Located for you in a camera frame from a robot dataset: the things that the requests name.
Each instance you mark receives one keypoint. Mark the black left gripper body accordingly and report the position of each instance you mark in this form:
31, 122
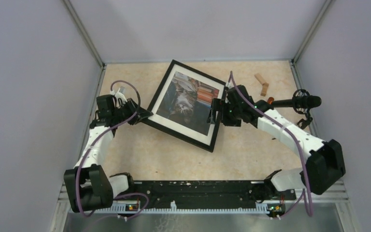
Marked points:
121, 113

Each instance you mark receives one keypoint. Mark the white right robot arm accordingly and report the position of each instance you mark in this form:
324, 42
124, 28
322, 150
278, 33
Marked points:
322, 162

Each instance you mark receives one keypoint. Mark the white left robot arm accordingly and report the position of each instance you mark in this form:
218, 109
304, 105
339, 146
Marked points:
88, 187

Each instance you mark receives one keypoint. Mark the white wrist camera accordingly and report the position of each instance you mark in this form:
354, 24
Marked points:
228, 86
119, 94

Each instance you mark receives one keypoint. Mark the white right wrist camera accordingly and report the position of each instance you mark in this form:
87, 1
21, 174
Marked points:
228, 86

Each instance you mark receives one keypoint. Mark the wooden block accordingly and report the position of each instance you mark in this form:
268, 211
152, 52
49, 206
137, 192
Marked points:
259, 77
264, 89

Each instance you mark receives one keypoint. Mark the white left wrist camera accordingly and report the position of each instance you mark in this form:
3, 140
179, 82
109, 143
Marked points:
119, 94

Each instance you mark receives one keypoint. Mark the cat photo print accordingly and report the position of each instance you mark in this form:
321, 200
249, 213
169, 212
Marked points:
187, 102

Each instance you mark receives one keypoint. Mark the black microphone on tripod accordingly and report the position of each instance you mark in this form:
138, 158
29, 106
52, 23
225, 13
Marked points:
301, 102

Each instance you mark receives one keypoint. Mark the black picture frame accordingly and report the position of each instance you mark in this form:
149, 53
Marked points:
185, 105

